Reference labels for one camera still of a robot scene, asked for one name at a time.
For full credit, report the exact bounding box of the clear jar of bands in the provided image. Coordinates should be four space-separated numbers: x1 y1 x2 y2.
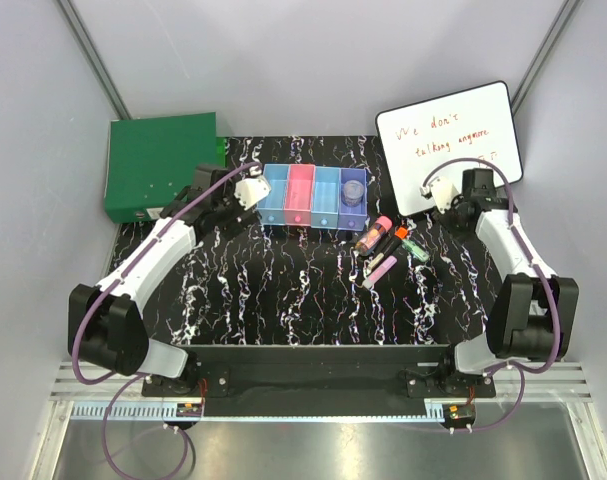
342 179 365 208

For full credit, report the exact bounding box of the aluminium front rail frame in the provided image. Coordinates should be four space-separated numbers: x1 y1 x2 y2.
30 363 607 479

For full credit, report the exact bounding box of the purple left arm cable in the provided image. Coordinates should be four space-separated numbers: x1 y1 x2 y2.
70 160 262 480

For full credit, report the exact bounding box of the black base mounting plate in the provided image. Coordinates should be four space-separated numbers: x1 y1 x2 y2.
141 344 497 418

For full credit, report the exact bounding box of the purple drawer bin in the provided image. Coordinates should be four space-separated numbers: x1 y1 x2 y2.
338 168 367 231

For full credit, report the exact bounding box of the sky blue drawer bin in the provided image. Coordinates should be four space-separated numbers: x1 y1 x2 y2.
311 166 340 229

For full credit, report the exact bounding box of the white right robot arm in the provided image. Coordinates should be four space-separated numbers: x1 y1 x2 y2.
420 160 579 397

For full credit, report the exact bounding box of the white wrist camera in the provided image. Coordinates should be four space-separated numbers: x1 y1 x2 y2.
420 177 459 214
234 166 271 210

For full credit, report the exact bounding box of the black marble pattern mat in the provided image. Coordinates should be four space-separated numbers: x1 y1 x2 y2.
143 136 502 346

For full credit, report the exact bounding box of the beige small marker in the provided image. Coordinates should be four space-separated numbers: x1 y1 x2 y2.
368 253 385 271

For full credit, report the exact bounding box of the colourful pink-capped tube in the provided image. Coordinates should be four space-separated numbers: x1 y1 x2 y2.
355 216 392 257

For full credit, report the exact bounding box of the lilac highlighter pen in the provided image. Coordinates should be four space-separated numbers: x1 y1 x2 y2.
362 256 397 289

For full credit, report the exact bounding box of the light blue drawer bin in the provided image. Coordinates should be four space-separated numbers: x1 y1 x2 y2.
257 164 290 225

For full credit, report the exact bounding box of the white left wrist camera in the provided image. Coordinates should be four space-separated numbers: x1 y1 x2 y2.
234 166 271 210

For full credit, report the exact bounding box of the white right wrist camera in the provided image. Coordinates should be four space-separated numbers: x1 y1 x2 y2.
420 177 459 214

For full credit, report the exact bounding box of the pink drawer bin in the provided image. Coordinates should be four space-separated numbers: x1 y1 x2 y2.
283 164 315 226

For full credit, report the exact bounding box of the black orange-capped marker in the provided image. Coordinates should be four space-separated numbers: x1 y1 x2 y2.
381 227 408 258

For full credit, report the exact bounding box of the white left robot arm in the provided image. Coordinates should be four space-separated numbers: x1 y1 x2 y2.
68 162 271 396

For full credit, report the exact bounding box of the green transparent highlighter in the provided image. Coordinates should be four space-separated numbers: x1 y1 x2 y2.
402 239 430 263

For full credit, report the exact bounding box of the white dry-erase board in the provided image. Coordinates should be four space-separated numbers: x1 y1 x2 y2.
375 81 523 216

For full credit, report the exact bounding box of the green ring binder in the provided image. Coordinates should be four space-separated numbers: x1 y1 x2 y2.
104 112 226 224

